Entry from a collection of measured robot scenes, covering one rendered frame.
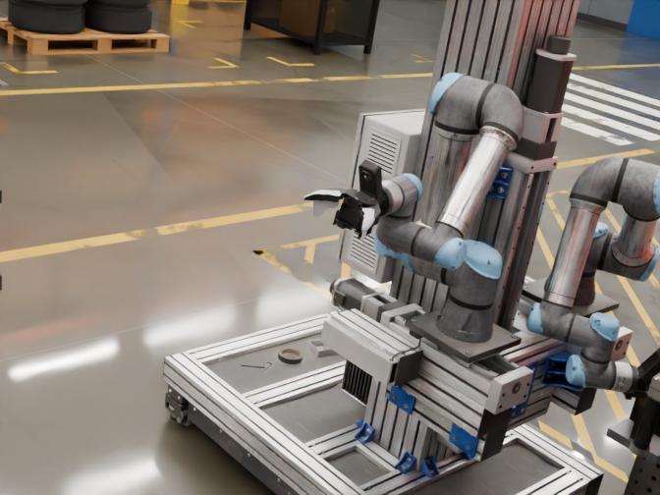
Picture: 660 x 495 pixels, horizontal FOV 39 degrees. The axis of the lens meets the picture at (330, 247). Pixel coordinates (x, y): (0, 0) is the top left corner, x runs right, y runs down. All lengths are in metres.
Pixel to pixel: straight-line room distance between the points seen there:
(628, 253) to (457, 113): 0.69
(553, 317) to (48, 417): 1.80
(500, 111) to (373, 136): 0.58
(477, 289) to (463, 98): 0.48
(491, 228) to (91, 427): 1.55
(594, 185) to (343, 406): 1.27
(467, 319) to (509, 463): 0.84
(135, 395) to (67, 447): 0.40
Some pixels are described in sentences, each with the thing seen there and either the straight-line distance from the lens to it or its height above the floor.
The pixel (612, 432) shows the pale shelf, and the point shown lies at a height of 0.44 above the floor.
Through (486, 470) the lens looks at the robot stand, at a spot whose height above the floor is 0.21.
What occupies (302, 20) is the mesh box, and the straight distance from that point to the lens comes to 10.28.
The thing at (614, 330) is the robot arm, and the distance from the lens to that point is 2.42.
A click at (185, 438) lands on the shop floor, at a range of 3.35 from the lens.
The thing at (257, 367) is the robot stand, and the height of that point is 0.21.
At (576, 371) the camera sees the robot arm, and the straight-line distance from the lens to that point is 2.45.
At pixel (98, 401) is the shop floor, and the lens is 3.51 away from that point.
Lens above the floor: 1.89
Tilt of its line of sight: 22 degrees down
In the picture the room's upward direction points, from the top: 10 degrees clockwise
